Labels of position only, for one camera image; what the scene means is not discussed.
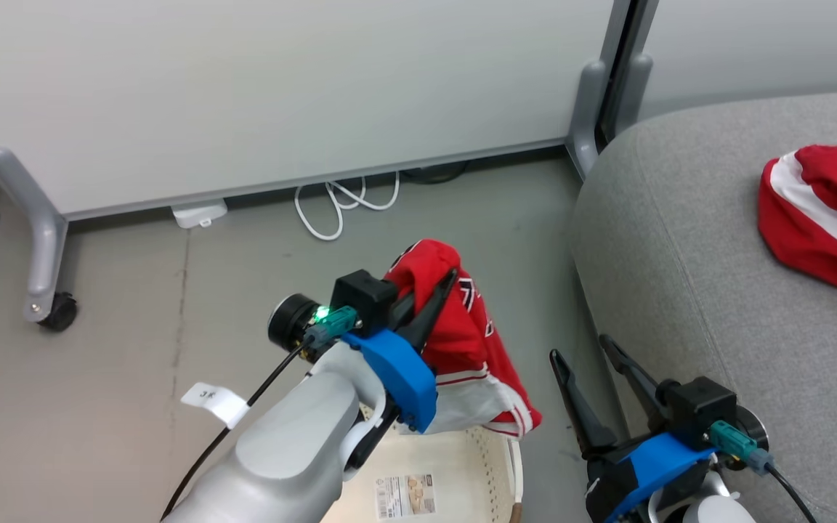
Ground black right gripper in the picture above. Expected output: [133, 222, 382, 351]
[549, 334, 770, 523]

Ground narrow white partition panel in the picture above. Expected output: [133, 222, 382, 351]
[639, 0, 837, 122]

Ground short grey partition foot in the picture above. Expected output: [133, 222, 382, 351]
[565, 60, 607, 180]
[610, 52, 654, 137]

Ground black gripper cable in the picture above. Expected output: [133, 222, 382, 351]
[708, 420, 820, 523]
[160, 305, 358, 522]

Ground black caster wheel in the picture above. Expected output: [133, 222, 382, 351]
[38, 291, 78, 333]

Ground grey partition foot with caster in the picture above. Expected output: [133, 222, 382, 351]
[0, 147, 71, 324]

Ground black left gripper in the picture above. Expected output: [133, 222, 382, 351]
[267, 268, 460, 364]

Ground red shorts with white stripe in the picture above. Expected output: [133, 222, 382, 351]
[757, 143, 837, 300]

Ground beige perforated laundry basket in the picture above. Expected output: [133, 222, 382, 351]
[319, 407, 525, 523]

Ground white paper cable tag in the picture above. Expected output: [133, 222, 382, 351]
[180, 382, 250, 430]

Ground large white partition panel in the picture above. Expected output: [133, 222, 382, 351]
[0, 0, 634, 222]

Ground white looped floor cable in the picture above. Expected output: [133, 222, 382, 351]
[294, 171, 402, 242]

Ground white power adapter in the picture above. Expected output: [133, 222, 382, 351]
[171, 199, 229, 230]

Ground grey fabric sofa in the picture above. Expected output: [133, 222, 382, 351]
[570, 88, 837, 523]

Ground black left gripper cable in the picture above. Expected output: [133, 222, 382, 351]
[160, 305, 358, 522]

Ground red jersey with black print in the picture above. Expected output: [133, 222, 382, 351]
[382, 238, 543, 441]

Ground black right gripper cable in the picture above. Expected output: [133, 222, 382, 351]
[708, 420, 820, 523]

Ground black floor cable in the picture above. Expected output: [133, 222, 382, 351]
[400, 161, 471, 185]

